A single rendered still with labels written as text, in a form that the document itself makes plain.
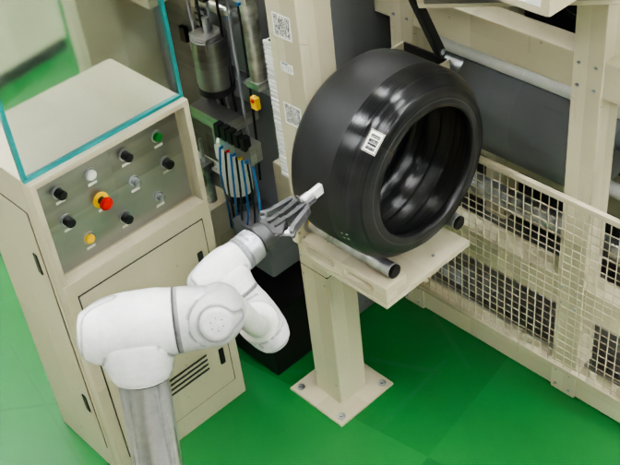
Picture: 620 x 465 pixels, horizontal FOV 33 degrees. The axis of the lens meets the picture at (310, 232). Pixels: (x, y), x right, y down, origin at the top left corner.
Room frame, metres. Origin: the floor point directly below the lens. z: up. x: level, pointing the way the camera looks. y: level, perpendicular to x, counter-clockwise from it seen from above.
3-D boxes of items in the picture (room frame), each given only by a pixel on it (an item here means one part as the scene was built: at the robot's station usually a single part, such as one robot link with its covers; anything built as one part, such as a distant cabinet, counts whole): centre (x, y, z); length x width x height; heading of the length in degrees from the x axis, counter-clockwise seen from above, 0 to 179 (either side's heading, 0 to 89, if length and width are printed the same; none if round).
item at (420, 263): (2.44, -0.22, 0.80); 0.37 x 0.36 x 0.02; 129
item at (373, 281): (2.35, -0.11, 0.83); 0.36 x 0.09 x 0.06; 39
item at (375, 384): (2.62, -0.04, 0.01); 0.27 x 0.27 x 0.02; 39
